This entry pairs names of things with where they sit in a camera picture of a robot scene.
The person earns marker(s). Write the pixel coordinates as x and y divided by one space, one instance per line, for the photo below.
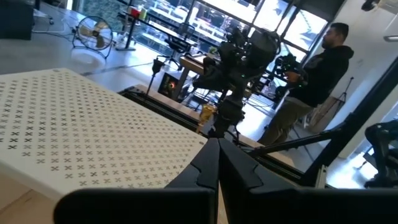
323 77

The tall black candlestick holder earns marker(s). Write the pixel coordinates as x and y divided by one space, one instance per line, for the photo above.
157 66

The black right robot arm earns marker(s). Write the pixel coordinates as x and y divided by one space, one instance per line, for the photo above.
230 112

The wooden table with white legs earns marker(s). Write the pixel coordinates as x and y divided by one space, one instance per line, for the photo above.
192 63

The black floor fan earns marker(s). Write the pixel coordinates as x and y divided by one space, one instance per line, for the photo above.
93 34

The black idle robot arm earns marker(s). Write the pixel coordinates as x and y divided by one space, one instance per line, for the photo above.
382 149

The black tripod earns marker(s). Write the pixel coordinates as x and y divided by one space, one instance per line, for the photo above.
343 96

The brown cardboard box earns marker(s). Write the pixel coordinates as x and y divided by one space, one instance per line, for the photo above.
326 118

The black handheld device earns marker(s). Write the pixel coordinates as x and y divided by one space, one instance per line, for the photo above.
287 67

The long black desk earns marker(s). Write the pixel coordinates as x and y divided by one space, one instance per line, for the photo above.
161 29

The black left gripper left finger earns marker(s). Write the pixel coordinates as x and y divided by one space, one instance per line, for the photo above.
186 202

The white perforated metal riser shelf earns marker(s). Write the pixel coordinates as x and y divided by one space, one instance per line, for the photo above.
77 124

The black cabinet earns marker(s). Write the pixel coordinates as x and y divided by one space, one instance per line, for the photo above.
15 18

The white metal post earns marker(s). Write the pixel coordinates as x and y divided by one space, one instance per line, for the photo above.
321 177

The gold candlestick holder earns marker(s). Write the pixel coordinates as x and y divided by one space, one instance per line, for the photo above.
206 113

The black computer tower with lights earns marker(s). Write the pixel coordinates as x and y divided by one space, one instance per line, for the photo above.
168 85

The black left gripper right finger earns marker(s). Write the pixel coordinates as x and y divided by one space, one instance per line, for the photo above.
280 202

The black office chair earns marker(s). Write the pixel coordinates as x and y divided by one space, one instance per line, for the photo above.
178 45

